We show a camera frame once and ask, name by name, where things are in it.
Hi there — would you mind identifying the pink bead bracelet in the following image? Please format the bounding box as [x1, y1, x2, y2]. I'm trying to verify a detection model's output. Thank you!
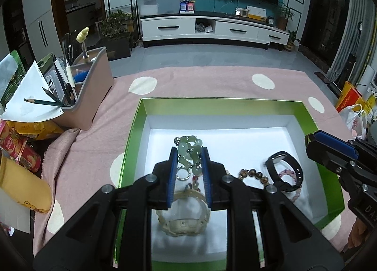
[277, 169, 303, 202]

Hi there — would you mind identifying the black smart watch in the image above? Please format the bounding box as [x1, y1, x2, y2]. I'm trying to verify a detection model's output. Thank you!
[265, 151, 303, 193]

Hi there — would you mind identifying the brown wooden bead bracelet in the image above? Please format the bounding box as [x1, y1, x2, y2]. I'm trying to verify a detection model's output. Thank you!
[238, 168, 270, 186]

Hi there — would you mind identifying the white wrist watch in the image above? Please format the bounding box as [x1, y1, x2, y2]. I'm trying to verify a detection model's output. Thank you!
[155, 185, 210, 237]

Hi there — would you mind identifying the red and cream bead bracelet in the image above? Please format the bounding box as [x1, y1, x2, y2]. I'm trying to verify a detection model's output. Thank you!
[190, 175, 203, 192]

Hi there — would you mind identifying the small crystal ring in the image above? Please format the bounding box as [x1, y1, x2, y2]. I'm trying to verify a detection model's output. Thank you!
[176, 167, 193, 182]

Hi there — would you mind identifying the green jade pendant necklace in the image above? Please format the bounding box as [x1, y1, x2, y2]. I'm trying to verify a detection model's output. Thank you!
[173, 135, 205, 176]

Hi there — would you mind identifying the person's left hand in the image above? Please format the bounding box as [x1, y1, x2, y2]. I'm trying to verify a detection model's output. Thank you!
[347, 218, 367, 249]

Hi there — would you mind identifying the white plastic shopping bag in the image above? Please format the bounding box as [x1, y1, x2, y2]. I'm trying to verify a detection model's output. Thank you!
[339, 104, 367, 140]

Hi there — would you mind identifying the orange paper bag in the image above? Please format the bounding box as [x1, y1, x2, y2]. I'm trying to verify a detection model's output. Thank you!
[336, 81, 364, 113]

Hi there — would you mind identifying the green cardboard box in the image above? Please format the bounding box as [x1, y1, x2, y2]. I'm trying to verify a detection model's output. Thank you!
[118, 97, 344, 270]

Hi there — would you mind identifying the pink polka dot tablecloth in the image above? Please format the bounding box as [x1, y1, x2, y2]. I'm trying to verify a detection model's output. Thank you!
[33, 67, 355, 257]

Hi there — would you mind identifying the yellow bear bottle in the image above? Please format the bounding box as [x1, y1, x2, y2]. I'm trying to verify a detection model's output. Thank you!
[1, 150, 52, 214]

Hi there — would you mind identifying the red snack can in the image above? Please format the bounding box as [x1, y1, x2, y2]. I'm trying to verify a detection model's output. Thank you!
[1, 120, 41, 173]

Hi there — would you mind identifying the yellow snack bag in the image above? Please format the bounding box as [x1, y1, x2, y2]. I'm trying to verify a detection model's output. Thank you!
[6, 120, 64, 141]

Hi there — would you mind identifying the small black alarm clock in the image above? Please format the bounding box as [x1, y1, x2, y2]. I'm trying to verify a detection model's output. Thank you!
[267, 17, 275, 25]

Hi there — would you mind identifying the potted plant by cabinet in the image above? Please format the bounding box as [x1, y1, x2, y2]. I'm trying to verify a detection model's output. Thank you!
[276, 2, 294, 30]

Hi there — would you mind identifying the white paper sheet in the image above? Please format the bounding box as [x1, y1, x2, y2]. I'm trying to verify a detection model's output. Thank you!
[0, 60, 64, 123]

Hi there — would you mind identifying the green pencil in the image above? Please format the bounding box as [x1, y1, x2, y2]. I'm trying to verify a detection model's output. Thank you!
[24, 99, 68, 107]

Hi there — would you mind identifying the pink desk organizer bin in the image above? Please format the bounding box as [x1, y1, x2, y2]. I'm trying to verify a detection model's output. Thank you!
[53, 47, 114, 131]

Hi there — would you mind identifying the white tv cabinet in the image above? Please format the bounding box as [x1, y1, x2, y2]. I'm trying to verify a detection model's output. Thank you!
[141, 14, 289, 46]

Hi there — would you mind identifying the large leafy floor plant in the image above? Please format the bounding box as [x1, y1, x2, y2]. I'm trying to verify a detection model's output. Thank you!
[100, 9, 136, 39]

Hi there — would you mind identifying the clear plastic storage box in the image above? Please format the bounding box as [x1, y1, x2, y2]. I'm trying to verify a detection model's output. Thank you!
[136, 0, 181, 17]

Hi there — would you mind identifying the yellow handled brush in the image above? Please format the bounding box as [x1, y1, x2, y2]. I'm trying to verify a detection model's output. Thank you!
[76, 27, 90, 62]

